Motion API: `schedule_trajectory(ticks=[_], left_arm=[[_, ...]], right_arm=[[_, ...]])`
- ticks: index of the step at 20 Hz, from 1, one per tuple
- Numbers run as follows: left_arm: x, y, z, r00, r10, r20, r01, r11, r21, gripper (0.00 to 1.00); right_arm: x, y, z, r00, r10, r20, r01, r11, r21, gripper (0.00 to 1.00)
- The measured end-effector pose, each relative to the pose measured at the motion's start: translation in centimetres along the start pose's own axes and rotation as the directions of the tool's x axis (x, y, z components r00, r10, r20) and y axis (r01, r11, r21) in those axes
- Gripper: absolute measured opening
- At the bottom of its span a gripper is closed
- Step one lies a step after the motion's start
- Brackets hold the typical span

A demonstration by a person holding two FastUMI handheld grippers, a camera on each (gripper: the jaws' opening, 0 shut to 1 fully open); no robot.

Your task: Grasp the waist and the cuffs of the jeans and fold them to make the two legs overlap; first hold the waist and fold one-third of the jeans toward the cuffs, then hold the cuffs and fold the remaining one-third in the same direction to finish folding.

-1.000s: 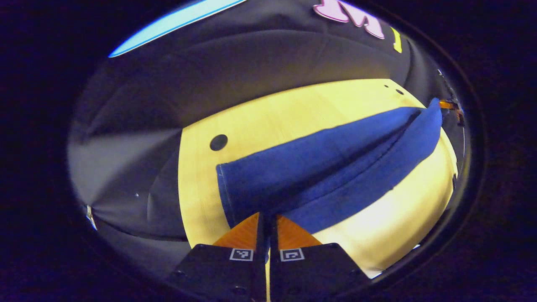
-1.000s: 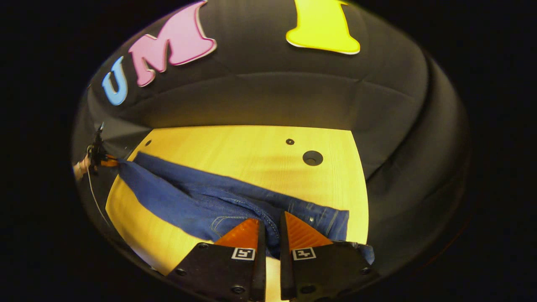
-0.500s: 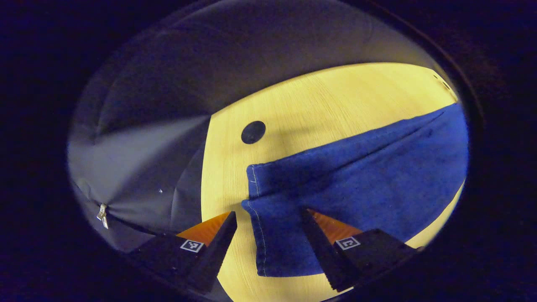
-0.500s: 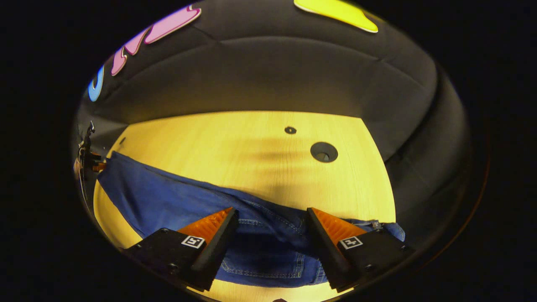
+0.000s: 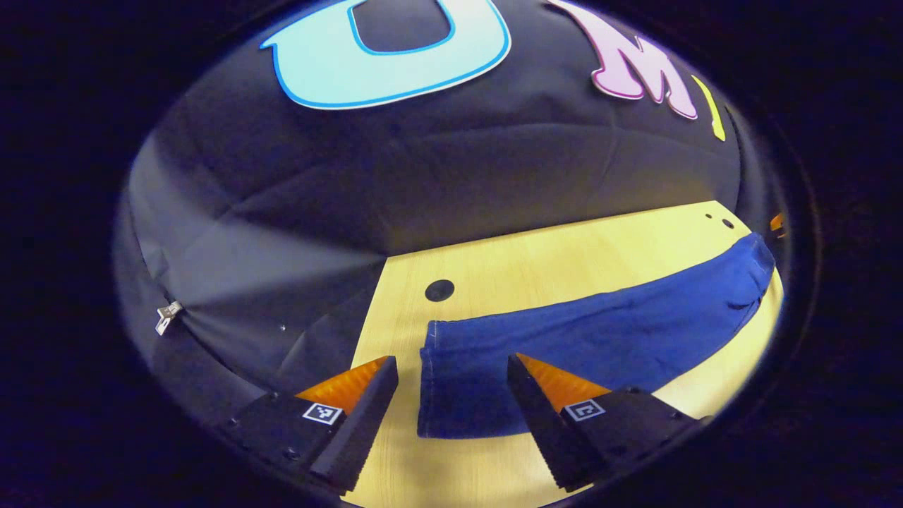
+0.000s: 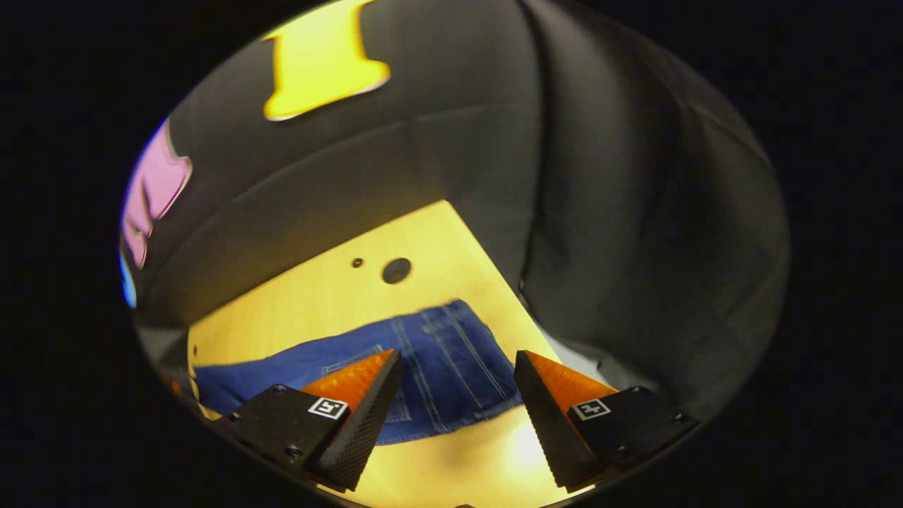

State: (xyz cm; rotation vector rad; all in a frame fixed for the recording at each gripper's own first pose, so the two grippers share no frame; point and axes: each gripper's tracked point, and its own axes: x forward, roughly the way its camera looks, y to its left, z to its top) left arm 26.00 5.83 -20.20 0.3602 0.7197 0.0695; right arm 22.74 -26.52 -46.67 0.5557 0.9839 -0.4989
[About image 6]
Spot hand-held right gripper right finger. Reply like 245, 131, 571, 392
514, 350, 700, 493

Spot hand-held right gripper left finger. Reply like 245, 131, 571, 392
214, 349, 404, 492

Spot blue denim jeans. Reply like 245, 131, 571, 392
193, 299, 524, 447

